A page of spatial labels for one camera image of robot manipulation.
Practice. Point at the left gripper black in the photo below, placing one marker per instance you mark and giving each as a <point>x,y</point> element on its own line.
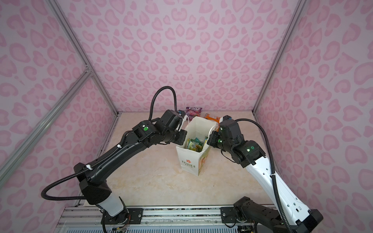
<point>179,137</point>

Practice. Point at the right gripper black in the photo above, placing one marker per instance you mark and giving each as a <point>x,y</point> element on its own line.
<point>212,141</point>

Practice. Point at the green Fox's spring tea bag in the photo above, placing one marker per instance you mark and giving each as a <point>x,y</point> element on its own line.
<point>194,145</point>

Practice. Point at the white paper bag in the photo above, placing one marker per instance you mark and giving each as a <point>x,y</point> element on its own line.
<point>194,151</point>

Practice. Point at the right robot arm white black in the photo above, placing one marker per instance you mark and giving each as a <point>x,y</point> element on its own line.
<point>290,215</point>

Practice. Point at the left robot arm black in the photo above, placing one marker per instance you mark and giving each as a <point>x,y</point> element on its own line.
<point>92,176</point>

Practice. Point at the orange candy bag upper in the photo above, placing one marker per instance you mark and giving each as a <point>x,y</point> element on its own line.
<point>212,117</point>

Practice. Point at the purple candy bag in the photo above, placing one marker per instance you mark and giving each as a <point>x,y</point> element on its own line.
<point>193,112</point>

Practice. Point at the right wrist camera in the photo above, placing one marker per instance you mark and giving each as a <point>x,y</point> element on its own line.
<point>227,117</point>

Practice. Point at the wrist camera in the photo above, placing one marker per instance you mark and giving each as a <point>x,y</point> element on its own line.
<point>227,117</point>
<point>181,113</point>

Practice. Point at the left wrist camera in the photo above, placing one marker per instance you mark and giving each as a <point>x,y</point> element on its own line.
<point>181,113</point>

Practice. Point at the aluminium corner frame post right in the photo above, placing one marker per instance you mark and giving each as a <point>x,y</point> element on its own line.
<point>294,21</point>

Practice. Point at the aluminium corner frame post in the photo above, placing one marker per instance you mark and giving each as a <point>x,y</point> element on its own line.
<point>75,42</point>
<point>294,21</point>

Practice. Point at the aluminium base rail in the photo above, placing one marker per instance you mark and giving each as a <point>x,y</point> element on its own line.
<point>155,219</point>

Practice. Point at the aluminium diagonal frame bar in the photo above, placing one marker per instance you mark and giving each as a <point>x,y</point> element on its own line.
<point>19,154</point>

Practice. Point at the aluminium corner frame post left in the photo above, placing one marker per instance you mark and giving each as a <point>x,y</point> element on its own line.
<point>75,42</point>

